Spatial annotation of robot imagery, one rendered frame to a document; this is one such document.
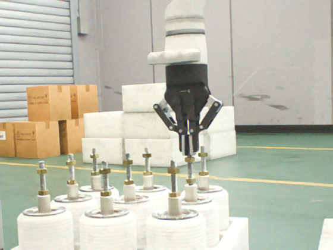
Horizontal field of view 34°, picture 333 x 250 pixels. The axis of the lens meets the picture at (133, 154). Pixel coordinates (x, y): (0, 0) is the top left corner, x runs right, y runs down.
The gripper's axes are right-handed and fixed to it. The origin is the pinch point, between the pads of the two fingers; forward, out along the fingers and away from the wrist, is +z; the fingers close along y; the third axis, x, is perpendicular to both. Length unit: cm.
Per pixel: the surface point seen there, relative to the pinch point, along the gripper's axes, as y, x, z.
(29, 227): 22.0, 19.0, 12.0
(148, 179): 12.4, -9.6, 8.0
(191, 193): -0.5, 0.9, 8.6
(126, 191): 11.9, 2.3, 8.5
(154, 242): 0.6, 15.9, 13.9
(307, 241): -11, -71, 35
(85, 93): 214, -334, -17
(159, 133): 102, -232, 13
